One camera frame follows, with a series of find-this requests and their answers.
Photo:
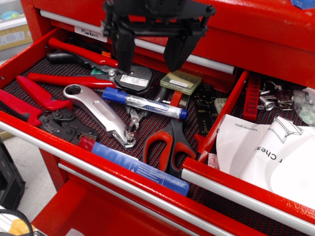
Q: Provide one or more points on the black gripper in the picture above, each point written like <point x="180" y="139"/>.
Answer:
<point x="182" y="21"/>

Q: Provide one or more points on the blue dry erase marker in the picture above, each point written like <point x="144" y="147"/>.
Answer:
<point x="145" y="104"/>

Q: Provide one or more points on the right open red drawer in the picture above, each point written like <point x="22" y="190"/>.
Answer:
<point x="262" y="201"/>

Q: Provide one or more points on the red and black snips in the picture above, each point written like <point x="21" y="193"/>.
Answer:
<point x="93" y="59"/>

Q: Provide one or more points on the clear green plastic case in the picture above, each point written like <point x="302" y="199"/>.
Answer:
<point x="181" y="81"/>

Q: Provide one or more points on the white markers label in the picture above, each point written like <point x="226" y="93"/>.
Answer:
<point x="90" y="34"/>

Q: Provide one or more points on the red screwdriver bit holder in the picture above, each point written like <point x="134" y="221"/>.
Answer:
<point x="179" y="100"/>

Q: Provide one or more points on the small grey flush cutters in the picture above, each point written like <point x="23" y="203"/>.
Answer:
<point x="137" y="114"/>

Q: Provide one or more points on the white plastic connector block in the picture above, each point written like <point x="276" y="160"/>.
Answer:
<point x="219" y="104"/>

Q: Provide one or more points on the red and black scissors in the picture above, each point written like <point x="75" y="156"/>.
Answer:
<point x="176" y="143"/>

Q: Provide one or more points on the red drill bit holder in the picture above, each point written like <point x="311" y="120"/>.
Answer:
<point x="252" y="98"/>

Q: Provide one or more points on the blue plastic blade pack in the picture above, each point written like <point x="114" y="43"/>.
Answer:
<point x="133" y="164"/>

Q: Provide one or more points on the silver keys bunch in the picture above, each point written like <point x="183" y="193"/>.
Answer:
<point x="275" y="96"/>

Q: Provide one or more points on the white instruction paper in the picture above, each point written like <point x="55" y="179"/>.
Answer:
<point x="252" y="152"/>

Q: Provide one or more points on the blue tape on chest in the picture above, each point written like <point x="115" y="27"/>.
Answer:
<point x="304" y="4"/>

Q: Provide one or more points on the clear plastic bag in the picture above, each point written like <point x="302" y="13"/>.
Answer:
<point x="304" y="105"/>

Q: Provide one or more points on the white apple mouse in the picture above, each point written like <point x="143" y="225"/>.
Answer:
<point x="294" y="178"/>

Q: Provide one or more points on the black crate on floor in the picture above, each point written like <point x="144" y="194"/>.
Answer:
<point x="12" y="185"/>

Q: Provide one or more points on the black wire stripper gauge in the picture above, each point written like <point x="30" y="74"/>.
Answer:
<point x="206" y="113"/>

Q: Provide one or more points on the red handled crimping tool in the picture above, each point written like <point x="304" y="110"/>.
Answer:
<point x="59" y="118"/>

